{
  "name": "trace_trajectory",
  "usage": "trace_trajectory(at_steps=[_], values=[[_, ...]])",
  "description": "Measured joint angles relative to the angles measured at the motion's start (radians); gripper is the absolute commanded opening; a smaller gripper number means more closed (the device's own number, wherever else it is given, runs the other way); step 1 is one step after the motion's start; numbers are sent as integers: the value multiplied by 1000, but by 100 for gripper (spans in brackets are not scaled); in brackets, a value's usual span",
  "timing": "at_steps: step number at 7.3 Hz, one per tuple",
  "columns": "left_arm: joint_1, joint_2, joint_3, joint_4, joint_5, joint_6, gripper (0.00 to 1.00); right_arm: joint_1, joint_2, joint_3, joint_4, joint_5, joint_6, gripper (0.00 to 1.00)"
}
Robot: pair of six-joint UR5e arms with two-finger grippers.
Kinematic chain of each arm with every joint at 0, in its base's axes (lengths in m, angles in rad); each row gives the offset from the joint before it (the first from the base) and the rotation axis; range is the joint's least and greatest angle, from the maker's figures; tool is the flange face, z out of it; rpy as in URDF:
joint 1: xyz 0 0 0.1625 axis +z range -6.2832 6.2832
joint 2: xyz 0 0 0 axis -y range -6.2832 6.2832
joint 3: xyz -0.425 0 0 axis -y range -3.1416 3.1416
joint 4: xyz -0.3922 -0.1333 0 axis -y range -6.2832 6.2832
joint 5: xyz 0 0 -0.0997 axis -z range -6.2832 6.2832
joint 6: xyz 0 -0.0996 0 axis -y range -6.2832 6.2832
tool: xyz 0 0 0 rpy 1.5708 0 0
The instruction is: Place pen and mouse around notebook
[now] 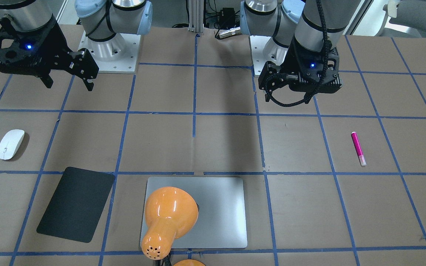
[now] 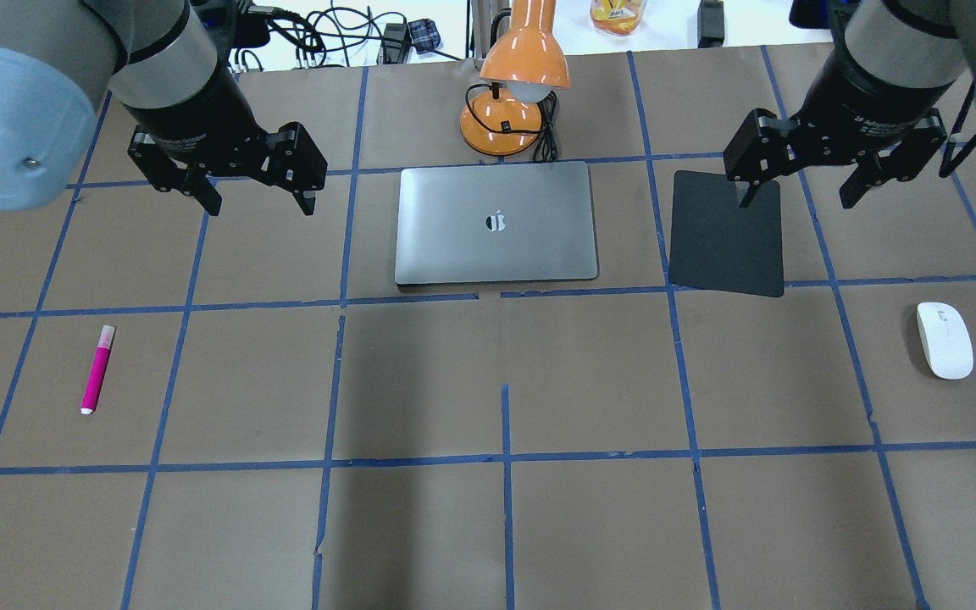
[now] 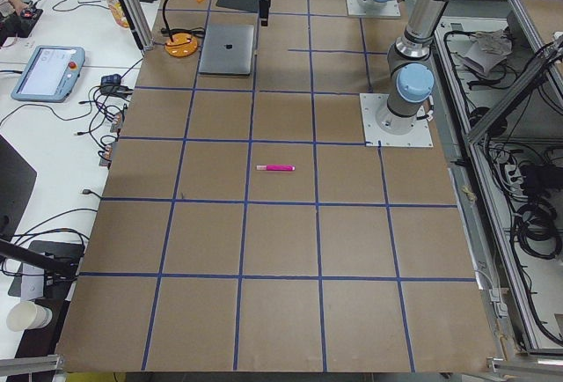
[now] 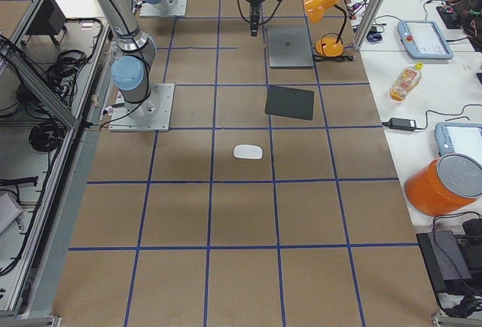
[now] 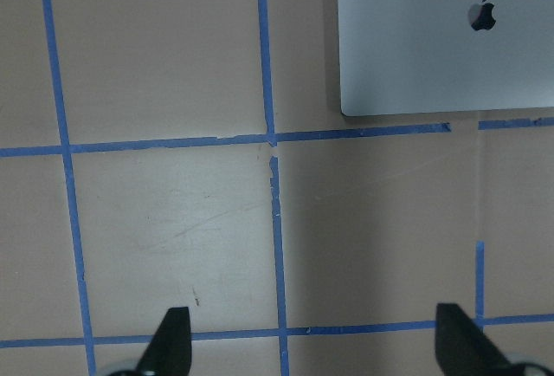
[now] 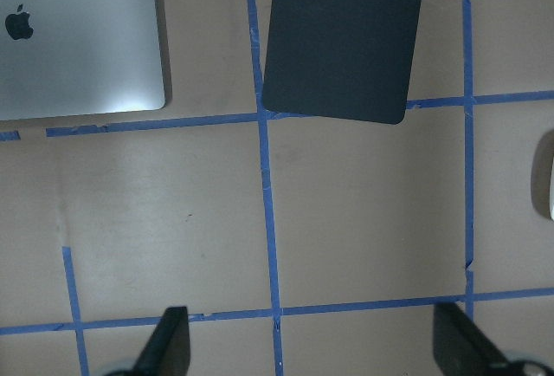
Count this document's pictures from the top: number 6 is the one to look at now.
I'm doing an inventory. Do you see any black mousepad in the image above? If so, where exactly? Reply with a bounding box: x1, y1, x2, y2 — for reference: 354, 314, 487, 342
262, 0, 422, 125

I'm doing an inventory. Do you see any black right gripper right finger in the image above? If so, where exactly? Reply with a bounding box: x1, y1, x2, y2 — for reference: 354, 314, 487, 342
432, 302, 519, 376

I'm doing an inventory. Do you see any silver apple laptop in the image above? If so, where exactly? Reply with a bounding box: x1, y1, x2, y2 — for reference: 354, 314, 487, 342
1, 0, 167, 121

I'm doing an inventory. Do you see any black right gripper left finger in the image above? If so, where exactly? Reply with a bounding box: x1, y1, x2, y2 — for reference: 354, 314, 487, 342
133, 307, 191, 376

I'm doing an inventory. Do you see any white computer mouse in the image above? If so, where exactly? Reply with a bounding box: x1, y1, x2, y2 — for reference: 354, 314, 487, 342
530, 130, 553, 220

